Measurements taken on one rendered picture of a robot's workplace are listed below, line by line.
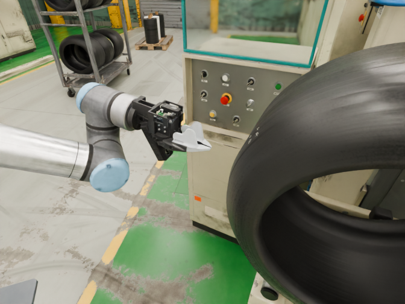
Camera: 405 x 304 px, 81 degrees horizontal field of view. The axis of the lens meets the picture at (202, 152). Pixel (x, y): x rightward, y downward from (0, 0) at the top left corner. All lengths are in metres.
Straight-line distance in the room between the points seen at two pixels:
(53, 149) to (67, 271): 1.43
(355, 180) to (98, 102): 0.77
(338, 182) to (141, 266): 1.35
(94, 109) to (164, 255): 1.32
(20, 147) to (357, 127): 0.57
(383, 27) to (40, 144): 0.76
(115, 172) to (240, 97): 0.74
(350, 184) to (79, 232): 1.81
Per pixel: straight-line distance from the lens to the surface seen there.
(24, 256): 2.17
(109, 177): 0.60
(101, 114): 0.66
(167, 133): 0.57
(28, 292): 1.22
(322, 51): 3.78
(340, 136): 0.34
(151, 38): 6.75
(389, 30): 0.70
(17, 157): 0.58
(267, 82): 1.10
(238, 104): 1.17
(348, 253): 0.85
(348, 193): 0.90
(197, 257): 1.78
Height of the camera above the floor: 1.55
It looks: 37 degrees down
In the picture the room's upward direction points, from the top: straight up
